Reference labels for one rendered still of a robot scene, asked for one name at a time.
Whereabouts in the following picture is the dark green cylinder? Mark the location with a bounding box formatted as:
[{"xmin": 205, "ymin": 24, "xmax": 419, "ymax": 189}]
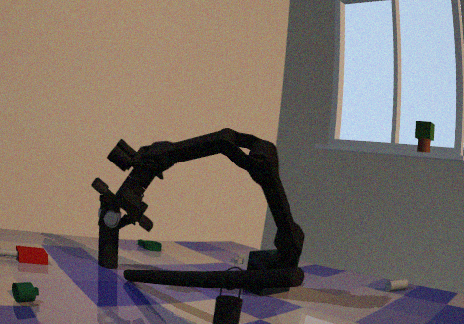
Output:
[{"xmin": 12, "ymin": 282, "xmax": 39, "ymax": 303}]

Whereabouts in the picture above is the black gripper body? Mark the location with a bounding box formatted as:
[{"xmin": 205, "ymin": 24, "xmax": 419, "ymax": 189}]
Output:
[{"xmin": 91, "ymin": 176, "xmax": 154, "ymax": 232}]

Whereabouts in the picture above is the dark grey cup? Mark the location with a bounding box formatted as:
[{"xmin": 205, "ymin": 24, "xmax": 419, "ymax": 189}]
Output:
[{"xmin": 98, "ymin": 208, "xmax": 122, "ymax": 228}]

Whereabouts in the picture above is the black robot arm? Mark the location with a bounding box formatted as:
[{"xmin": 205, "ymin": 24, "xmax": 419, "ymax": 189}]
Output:
[{"xmin": 107, "ymin": 128, "xmax": 305, "ymax": 270}]

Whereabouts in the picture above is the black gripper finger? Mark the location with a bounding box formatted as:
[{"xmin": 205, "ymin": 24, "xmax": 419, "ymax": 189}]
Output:
[
  {"xmin": 98, "ymin": 196, "xmax": 111, "ymax": 226},
  {"xmin": 110, "ymin": 214, "xmax": 135, "ymax": 235}
]

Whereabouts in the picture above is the black cylinder with cap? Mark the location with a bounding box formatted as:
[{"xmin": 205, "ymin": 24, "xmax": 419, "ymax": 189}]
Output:
[{"xmin": 98, "ymin": 201, "xmax": 121, "ymax": 269}]

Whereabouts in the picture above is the red rectangular block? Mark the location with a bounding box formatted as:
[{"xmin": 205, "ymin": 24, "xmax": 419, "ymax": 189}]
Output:
[{"xmin": 0, "ymin": 246, "xmax": 48, "ymax": 265}]

